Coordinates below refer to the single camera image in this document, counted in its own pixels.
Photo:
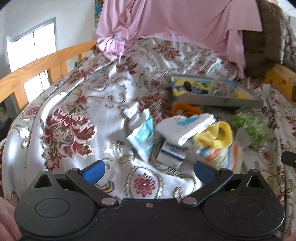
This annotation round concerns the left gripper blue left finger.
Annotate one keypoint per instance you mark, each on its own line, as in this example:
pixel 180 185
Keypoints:
pixel 84 182

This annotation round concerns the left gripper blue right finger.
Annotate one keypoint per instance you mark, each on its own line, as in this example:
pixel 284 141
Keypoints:
pixel 213 181

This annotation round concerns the striped pastel sock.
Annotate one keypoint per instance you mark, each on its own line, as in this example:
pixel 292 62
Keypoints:
pixel 215 146

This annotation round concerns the white baby sock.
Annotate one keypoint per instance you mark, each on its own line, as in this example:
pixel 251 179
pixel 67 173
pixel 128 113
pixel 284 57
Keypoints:
pixel 178 129

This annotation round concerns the teal white mask packet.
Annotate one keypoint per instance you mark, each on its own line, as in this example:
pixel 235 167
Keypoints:
pixel 142 135

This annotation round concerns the orange cloth pouch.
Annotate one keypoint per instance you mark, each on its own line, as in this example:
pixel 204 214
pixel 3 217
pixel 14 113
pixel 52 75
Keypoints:
pixel 185 110

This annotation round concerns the grey white sock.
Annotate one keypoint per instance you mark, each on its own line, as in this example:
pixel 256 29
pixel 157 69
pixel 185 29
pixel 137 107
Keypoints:
pixel 221 89

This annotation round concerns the black white striped sock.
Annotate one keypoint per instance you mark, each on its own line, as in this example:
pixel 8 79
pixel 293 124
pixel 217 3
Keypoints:
pixel 192 89

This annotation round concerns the person left hand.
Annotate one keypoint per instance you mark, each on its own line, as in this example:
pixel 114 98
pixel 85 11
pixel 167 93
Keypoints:
pixel 8 227

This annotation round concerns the green pellets plastic bag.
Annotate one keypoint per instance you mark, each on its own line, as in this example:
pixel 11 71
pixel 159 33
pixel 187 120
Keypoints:
pixel 250 131

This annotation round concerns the blue white medicine box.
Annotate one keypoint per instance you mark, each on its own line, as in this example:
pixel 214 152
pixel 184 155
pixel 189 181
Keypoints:
pixel 172 155

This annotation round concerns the floral satin bed cover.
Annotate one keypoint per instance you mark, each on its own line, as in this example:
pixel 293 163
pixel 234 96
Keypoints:
pixel 81 119

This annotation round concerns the grey storage tray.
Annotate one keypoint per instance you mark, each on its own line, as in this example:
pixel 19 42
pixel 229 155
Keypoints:
pixel 252 101

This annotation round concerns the yellow blue cartoon towel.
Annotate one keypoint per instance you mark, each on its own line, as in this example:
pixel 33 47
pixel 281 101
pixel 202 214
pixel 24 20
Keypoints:
pixel 178 88

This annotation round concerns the olive quilted down jacket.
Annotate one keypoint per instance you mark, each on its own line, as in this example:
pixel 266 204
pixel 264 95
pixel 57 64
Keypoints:
pixel 274 45

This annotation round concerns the window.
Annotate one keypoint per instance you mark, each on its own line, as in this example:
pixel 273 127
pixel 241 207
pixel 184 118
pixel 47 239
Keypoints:
pixel 32 45

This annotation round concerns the pink hanging sheet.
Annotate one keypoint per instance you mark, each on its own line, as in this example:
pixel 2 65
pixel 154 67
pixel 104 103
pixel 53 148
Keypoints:
pixel 213 25

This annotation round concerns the wooden bunk frame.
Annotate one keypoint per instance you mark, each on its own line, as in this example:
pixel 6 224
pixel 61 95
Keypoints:
pixel 283 79

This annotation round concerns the wooden bed rail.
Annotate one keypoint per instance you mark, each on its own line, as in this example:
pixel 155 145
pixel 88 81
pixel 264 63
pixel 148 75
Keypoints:
pixel 54 64

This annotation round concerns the colourful wall poster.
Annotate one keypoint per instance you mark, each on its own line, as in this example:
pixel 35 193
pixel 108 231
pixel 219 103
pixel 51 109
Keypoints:
pixel 97 11

